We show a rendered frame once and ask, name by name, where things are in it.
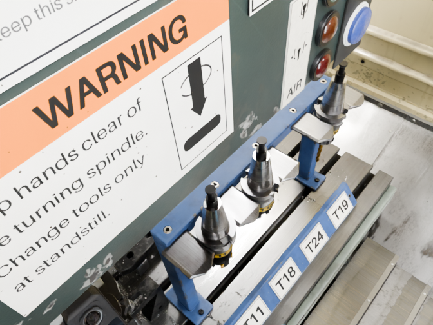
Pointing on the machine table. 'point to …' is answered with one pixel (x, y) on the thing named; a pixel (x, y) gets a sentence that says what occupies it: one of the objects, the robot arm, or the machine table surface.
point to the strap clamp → (155, 305)
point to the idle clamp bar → (137, 265)
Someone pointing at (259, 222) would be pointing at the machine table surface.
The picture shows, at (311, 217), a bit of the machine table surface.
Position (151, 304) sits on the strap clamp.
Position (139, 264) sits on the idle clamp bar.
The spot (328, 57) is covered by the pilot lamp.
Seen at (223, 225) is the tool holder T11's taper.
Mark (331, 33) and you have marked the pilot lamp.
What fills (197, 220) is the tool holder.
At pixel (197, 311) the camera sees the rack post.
